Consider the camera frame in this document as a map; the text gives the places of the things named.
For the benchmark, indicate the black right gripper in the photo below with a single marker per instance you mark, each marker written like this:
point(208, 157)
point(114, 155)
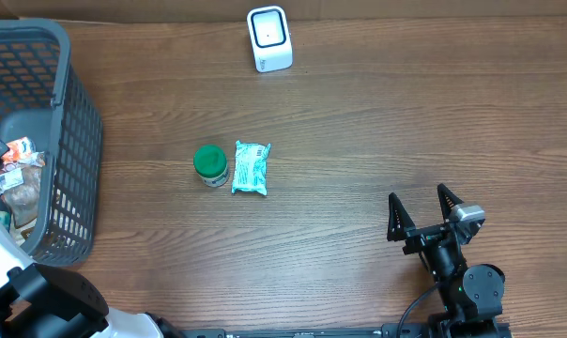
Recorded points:
point(421, 238)

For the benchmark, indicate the green lid jar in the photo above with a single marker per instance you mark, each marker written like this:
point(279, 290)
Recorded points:
point(210, 163)

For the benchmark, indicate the teal wipes packet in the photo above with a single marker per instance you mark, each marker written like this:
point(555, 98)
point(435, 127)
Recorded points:
point(250, 168)

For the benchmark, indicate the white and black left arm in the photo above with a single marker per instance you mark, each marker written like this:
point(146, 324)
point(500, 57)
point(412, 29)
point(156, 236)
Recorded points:
point(49, 300)

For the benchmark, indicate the orange tissue pack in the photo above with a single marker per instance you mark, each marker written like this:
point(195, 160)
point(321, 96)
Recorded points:
point(19, 149)

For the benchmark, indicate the teal tissue pack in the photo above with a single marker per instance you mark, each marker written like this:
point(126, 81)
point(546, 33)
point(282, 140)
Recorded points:
point(5, 219)

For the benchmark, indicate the clear brown bread bag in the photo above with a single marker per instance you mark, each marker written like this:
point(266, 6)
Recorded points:
point(19, 194)

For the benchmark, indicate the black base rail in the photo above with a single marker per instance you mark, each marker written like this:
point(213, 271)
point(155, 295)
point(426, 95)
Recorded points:
point(388, 330)

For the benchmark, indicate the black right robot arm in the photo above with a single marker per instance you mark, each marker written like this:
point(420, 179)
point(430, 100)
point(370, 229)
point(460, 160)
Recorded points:
point(471, 296)

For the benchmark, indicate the white barcode scanner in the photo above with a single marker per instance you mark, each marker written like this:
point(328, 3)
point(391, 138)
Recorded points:
point(270, 39)

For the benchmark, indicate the dark grey plastic basket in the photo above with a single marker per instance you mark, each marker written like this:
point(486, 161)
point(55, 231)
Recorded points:
point(42, 98)

